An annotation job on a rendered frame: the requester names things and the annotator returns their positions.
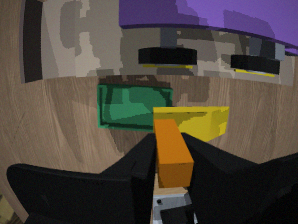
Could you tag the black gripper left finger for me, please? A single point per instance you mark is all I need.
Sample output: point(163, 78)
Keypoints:
point(121, 194)

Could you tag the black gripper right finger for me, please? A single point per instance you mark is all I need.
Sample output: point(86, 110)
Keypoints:
point(226, 189)

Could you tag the green tray rim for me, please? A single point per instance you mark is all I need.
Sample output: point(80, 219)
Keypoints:
point(103, 124)

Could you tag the green tray floor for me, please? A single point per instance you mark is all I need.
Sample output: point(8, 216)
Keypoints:
point(131, 106)

